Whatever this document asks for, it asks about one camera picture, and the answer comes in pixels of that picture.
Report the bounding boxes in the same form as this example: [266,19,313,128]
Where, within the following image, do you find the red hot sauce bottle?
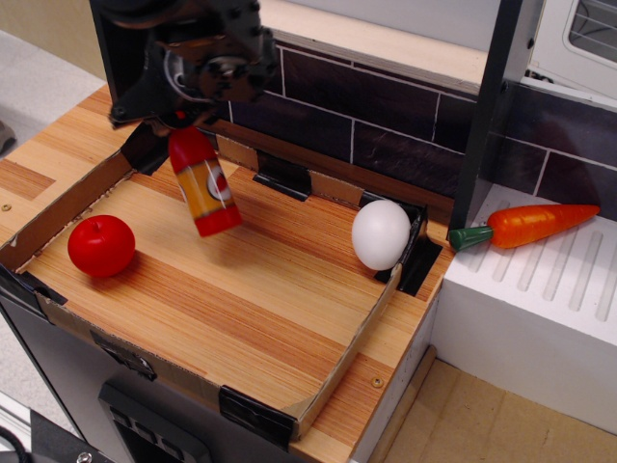
[168,125,242,237]

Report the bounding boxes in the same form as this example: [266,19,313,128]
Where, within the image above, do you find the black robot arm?
[91,1,279,128]

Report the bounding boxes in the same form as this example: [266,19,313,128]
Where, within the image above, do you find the cardboard fence with black tape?
[1,107,451,462]

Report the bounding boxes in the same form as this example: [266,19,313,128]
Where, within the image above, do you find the orange toy carrot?
[448,204,601,251]

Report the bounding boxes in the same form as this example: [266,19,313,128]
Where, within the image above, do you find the red toy apple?
[67,215,136,278]

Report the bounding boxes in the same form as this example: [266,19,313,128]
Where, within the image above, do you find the black left cabinet post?
[90,0,149,125]

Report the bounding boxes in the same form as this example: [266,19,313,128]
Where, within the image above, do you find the black cabinet post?
[449,1,522,230]
[90,0,149,125]

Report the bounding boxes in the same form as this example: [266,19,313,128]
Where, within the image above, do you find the black oven control panel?
[98,383,212,463]

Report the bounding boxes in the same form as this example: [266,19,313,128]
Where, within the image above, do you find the black right cabinet post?
[449,1,522,230]

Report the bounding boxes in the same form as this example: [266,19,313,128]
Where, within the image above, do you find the white drying rack sink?
[436,182,617,438]

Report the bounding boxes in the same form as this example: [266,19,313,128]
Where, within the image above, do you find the white toy egg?
[352,200,411,271]

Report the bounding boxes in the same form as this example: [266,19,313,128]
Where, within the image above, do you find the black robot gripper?
[110,28,279,129]

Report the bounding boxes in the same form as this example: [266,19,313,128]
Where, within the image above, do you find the white appliance with rack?
[528,0,616,99]

